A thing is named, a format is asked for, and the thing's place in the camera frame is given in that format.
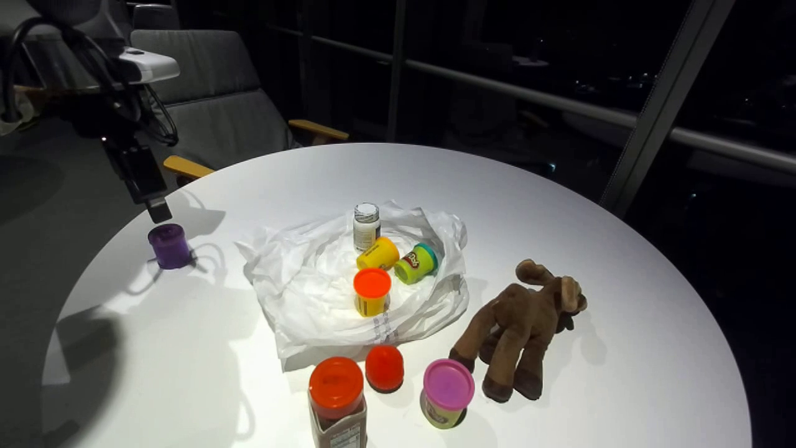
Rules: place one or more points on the teal lid play-doh tub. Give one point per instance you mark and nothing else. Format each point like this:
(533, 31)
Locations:
(416, 265)

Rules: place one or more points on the purple play-doh tub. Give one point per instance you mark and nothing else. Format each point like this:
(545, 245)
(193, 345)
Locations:
(170, 245)

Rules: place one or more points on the pink lid play-doh tub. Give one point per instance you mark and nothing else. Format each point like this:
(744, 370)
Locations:
(446, 392)

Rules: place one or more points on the yellow play-doh tub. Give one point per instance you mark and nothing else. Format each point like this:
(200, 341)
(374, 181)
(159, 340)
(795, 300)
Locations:
(380, 255)

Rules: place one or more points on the orange lid play-doh tub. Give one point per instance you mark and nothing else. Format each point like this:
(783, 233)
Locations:
(372, 290)

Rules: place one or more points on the spice jar with red lid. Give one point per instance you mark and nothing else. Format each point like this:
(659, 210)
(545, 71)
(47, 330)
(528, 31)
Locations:
(336, 405)

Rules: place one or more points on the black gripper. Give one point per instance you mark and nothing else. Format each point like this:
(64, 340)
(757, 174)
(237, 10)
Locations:
(136, 127)

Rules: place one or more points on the white pill bottle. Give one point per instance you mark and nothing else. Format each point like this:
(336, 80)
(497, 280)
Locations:
(366, 225)

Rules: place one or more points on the grey armchair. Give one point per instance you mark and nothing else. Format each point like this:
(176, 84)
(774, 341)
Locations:
(219, 108)

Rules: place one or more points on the brown plush dog toy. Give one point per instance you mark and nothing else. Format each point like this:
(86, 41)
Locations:
(514, 330)

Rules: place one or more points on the white plastic bag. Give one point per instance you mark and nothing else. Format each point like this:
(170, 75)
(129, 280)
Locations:
(305, 285)

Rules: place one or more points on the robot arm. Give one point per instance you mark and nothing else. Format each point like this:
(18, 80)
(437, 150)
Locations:
(79, 60)

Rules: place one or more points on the small red lid tub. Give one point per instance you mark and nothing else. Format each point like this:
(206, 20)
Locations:
(385, 370)

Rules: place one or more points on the metal railing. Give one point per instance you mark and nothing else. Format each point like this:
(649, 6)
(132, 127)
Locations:
(649, 131)

